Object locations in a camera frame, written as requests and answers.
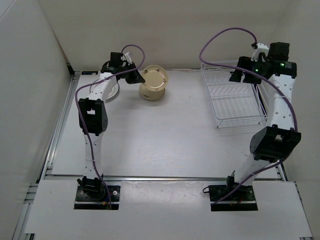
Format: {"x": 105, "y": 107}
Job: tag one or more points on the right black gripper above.
{"x": 245, "y": 63}

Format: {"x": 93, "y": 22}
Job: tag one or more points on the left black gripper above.
{"x": 136, "y": 77}

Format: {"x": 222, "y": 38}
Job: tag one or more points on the cream plate with dark mark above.
{"x": 149, "y": 94}

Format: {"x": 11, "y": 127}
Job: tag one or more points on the cream plate with red seal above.
{"x": 155, "y": 78}

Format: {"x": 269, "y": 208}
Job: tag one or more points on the white green-rimmed plate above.
{"x": 113, "y": 91}

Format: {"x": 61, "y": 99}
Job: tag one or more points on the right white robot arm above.
{"x": 280, "y": 136}

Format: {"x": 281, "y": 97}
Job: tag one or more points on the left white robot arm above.
{"x": 93, "y": 119}

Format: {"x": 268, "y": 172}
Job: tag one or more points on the black label sticker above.
{"x": 89, "y": 73}

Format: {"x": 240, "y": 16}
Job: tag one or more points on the white front board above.
{"x": 167, "y": 211}

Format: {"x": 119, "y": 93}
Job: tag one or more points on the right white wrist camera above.
{"x": 260, "y": 48}

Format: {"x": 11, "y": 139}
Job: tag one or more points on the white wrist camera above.
{"x": 128, "y": 57}
{"x": 260, "y": 48}

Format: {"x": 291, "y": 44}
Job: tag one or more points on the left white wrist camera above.
{"x": 128, "y": 57}

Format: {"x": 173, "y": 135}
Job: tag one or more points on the white wire dish rack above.
{"x": 232, "y": 104}

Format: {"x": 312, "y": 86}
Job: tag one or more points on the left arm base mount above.
{"x": 85, "y": 200}

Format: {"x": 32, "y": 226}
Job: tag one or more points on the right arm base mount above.
{"x": 242, "y": 200}

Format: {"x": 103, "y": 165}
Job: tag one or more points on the aluminium frame rail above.
{"x": 109, "y": 178}

